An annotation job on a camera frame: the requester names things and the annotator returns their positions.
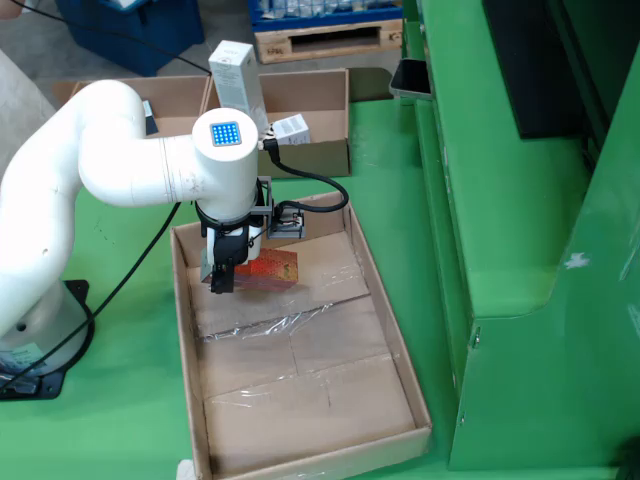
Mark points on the black smartphone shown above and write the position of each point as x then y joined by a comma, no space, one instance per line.
411,77

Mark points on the orange holographic carton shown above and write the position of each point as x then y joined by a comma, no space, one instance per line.
272,267

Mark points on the person in white shirt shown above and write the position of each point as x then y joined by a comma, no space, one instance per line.
15,100

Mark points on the green machine housing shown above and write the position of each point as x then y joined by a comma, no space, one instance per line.
500,200

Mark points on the clear plastic film strip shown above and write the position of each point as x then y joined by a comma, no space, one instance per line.
260,324

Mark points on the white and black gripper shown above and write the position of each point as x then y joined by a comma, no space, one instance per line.
230,245

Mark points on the tall white carton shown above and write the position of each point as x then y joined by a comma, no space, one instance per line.
235,70

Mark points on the dark blue plastic bin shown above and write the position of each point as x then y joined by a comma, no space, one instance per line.
150,35

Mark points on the black and white spotted item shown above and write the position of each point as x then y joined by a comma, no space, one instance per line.
269,129

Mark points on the blue and white carton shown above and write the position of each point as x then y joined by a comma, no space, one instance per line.
150,122

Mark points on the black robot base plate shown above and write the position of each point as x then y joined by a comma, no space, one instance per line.
55,387

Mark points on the black monitor panel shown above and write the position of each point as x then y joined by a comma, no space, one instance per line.
540,75

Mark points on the white paper scrap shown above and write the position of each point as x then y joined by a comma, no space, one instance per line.
184,471

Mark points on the cardboard box holding blue carton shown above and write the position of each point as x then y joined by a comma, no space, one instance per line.
175,100

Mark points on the wooden pallet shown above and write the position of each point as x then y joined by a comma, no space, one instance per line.
272,50

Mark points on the small white carton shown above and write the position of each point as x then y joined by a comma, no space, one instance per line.
295,130

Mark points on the cardboard box holding white cartons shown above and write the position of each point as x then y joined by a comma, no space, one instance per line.
325,155

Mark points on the cardboard tray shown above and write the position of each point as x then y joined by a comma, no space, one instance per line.
310,400

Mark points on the blue pallet cage with goods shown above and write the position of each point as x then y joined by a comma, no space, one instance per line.
260,22

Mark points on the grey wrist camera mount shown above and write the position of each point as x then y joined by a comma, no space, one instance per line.
287,230

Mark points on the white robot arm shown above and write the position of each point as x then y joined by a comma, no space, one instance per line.
100,150

